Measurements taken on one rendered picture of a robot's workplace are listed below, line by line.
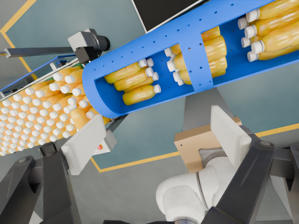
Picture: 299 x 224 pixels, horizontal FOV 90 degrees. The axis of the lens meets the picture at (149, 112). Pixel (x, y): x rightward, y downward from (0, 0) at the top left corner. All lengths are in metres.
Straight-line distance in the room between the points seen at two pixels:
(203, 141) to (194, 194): 0.25
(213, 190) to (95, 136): 0.58
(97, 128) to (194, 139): 0.65
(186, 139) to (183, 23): 0.51
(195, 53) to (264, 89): 1.51
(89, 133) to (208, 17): 0.46
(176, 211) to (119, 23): 1.75
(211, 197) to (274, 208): 2.38
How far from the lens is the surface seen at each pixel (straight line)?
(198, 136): 0.78
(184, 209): 0.68
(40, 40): 2.55
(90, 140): 0.17
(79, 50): 0.92
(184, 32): 0.52
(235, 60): 0.77
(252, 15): 0.64
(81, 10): 2.13
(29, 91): 1.11
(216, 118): 0.17
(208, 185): 0.70
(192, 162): 0.88
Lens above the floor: 1.73
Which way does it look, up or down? 62 degrees down
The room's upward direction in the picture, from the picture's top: 149 degrees counter-clockwise
